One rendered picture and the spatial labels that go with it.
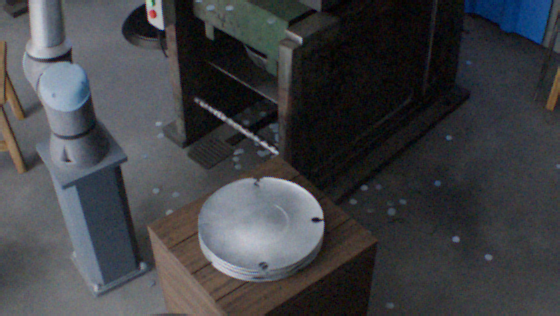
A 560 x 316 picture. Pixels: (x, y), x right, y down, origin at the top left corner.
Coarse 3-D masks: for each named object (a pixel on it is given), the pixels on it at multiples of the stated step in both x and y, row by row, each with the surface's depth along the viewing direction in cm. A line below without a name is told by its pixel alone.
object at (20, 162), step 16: (0, 48) 233; (0, 64) 226; (0, 80) 220; (0, 96) 214; (16, 96) 250; (0, 112) 220; (16, 112) 253; (0, 128) 223; (0, 144) 227; (16, 144) 229; (16, 160) 232
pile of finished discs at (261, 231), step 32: (224, 192) 176; (256, 192) 176; (288, 192) 176; (224, 224) 168; (256, 224) 168; (288, 224) 168; (320, 224) 168; (224, 256) 161; (256, 256) 161; (288, 256) 161
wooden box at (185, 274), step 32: (320, 192) 181; (160, 224) 173; (192, 224) 173; (352, 224) 173; (160, 256) 175; (192, 256) 166; (320, 256) 166; (352, 256) 166; (192, 288) 166; (224, 288) 159; (256, 288) 159; (288, 288) 159; (320, 288) 164; (352, 288) 175
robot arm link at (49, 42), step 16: (32, 0) 159; (48, 0) 159; (64, 0) 164; (32, 16) 162; (48, 16) 161; (64, 16) 166; (32, 32) 165; (48, 32) 164; (64, 32) 168; (32, 48) 166; (48, 48) 166; (64, 48) 169; (32, 64) 168; (48, 64) 167; (32, 80) 170
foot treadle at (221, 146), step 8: (264, 120) 233; (272, 120) 234; (256, 128) 230; (216, 136) 225; (232, 136) 227; (240, 136) 227; (200, 144) 222; (208, 144) 222; (216, 144) 222; (224, 144) 222; (232, 144) 224; (192, 152) 220; (200, 152) 220; (208, 152) 220; (216, 152) 220; (224, 152) 219; (232, 152) 220; (192, 160) 218; (200, 160) 217; (208, 160) 217; (216, 160) 217; (208, 168) 215
